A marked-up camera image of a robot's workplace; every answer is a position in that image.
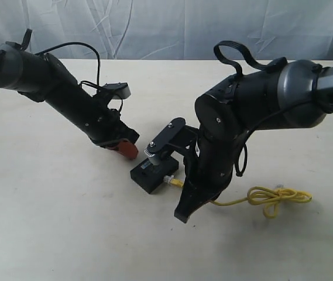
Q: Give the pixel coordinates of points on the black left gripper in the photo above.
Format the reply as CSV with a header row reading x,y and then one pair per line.
x,y
118,136

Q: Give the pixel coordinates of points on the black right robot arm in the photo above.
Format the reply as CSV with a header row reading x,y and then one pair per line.
x,y
278,95

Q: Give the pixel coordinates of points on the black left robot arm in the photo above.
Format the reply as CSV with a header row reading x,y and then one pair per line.
x,y
44,78

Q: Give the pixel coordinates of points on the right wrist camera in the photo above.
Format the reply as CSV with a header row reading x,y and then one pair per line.
x,y
176,136

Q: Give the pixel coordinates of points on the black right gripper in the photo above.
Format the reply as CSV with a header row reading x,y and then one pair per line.
x,y
205,180

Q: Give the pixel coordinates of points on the small black electronic box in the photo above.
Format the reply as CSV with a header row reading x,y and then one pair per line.
x,y
149,177

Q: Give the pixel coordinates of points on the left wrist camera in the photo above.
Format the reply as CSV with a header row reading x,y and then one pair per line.
x,y
113,91

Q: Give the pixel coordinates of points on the white backdrop curtain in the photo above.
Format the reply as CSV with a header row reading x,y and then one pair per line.
x,y
174,30

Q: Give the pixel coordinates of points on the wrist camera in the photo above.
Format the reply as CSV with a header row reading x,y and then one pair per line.
x,y
176,136
113,91

